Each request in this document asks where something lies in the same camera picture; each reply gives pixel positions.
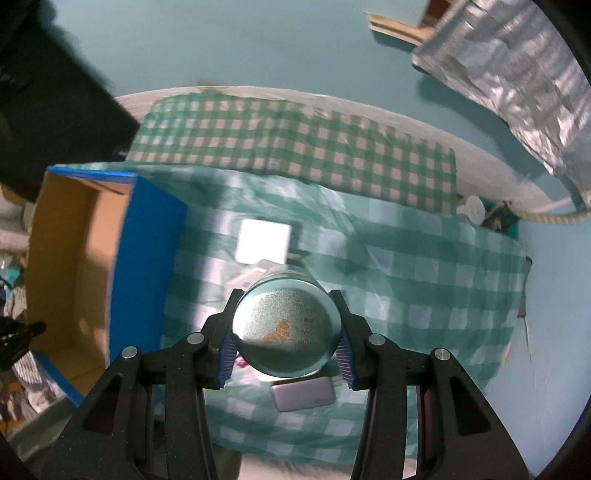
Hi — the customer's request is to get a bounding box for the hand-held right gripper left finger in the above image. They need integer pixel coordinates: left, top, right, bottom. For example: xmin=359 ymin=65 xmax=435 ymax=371
xmin=39 ymin=288 xmax=245 ymax=480

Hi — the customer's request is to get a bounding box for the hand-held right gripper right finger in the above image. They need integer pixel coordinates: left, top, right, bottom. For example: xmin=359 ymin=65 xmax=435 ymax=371
xmin=330 ymin=290 xmax=529 ymax=480

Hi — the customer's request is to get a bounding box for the round green tin can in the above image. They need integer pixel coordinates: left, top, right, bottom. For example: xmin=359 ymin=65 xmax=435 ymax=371
xmin=232 ymin=268 xmax=342 ymax=377

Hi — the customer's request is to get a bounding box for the blue cardboard box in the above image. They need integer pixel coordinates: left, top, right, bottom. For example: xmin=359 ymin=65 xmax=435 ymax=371
xmin=25 ymin=164 xmax=190 ymax=409

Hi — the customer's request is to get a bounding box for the large check green tablecloth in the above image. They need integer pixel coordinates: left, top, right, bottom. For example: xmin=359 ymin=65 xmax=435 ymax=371
xmin=157 ymin=171 xmax=529 ymax=467

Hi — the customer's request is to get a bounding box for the white square box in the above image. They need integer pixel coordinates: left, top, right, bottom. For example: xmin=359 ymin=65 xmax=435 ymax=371
xmin=235 ymin=219 xmax=293 ymax=265

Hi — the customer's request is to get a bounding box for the patterned grey cloth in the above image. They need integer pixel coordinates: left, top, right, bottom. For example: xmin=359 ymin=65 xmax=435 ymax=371
xmin=9 ymin=351 xmax=70 ymax=416

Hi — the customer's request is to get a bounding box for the white round plastic piece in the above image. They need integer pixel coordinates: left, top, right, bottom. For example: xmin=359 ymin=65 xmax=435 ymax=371
xmin=457 ymin=196 xmax=485 ymax=224

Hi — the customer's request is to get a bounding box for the black plastic object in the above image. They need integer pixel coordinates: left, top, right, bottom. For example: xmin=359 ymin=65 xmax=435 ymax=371
xmin=0 ymin=320 xmax=47 ymax=370

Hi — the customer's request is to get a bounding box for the small check green cloth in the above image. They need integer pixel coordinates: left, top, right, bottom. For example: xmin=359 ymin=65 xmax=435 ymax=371
xmin=127 ymin=90 xmax=458 ymax=215

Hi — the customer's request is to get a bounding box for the large dark object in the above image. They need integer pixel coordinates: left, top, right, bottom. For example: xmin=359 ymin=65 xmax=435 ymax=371
xmin=0 ymin=0 xmax=141 ymax=204

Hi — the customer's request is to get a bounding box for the wooden strip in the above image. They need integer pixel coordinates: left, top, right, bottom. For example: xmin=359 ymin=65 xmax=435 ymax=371
xmin=367 ymin=13 xmax=435 ymax=47

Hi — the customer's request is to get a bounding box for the beige rope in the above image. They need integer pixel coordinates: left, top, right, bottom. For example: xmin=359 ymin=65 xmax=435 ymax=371
xmin=505 ymin=194 xmax=589 ymax=227

